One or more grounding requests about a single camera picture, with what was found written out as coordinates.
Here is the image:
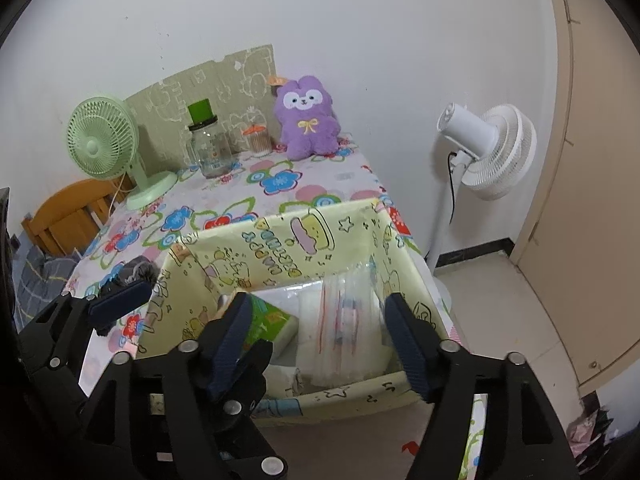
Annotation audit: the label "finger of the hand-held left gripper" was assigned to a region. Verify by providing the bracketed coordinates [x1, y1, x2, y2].
[197, 344, 290, 480]
[20, 280, 153, 366]

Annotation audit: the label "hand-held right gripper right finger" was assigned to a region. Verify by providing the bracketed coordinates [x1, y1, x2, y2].
[384, 292, 581, 480]

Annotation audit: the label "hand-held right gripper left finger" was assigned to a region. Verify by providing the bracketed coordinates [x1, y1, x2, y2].
[77, 292, 253, 480]

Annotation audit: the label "black plastic bag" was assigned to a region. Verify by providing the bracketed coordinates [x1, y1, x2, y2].
[96, 272, 131, 301]

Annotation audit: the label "grey sock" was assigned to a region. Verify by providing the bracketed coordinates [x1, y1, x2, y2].
[120, 256, 161, 286]

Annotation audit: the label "clear plastic bag pack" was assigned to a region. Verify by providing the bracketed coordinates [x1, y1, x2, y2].
[297, 262, 396, 388]

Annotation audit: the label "yellow cartoon storage box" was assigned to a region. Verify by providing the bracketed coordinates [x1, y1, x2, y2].
[137, 199, 451, 413]

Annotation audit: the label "grey plaid pillow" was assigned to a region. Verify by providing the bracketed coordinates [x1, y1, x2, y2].
[12, 247, 83, 331]

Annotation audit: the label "wooden headboard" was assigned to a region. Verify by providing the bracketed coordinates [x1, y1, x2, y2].
[21, 177, 132, 258]

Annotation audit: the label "floral tablecloth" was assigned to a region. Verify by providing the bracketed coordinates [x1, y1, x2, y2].
[60, 132, 488, 480]

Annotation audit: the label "green desk fan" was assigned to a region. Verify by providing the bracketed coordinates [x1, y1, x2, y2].
[67, 91, 179, 211]

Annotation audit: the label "glass jar with green lid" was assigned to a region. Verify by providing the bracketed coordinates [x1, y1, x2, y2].
[186, 100, 233, 179]

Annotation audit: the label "cotton swab container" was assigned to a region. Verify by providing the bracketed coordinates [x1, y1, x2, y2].
[242, 124, 273, 157]

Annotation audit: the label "pink and black bags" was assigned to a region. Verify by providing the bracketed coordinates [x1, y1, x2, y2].
[565, 395, 621, 476]

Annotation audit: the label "white standing fan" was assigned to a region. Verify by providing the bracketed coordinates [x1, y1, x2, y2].
[427, 101, 538, 268]

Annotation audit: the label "purple plush bunny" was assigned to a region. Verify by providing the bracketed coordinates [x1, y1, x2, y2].
[267, 74, 343, 161]

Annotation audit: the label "beige door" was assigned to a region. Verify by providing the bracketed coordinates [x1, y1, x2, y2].
[510, 0, 640, 401]

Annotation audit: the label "green patterned board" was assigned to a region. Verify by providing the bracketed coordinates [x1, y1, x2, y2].
[125, 43, 277, 168]

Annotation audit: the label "white fan cord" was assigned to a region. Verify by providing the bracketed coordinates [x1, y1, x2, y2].
[107, 175, 128, 216]

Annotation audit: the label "black fan cable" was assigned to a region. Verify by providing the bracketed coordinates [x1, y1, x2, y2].
[446, 150, 458, 223]

